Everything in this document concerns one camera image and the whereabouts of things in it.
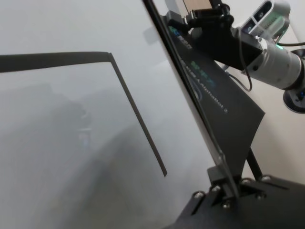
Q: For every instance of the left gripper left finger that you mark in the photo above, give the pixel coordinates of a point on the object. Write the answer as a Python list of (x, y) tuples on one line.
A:
[(216, 177)]

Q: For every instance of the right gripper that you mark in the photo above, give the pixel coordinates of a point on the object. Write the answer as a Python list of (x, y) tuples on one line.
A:
[(226, 45)]

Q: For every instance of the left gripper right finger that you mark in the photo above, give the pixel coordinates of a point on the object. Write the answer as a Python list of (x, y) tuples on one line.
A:
[(250, 189)]

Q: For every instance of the black robot print poster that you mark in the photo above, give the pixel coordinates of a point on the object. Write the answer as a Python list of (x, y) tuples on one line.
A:
[(226, 102)]

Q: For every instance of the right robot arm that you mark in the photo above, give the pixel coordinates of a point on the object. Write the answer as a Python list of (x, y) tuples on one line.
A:
[(281, 64)]

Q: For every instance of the brown wooden panel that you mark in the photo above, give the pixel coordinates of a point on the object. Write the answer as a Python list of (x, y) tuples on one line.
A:
[(197, 3)]

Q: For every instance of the short black tape strip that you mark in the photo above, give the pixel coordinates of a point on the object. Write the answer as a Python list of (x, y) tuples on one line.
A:
[(135, 112)]

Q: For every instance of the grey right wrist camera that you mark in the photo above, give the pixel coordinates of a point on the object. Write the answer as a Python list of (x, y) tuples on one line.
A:
[(264, 19)]

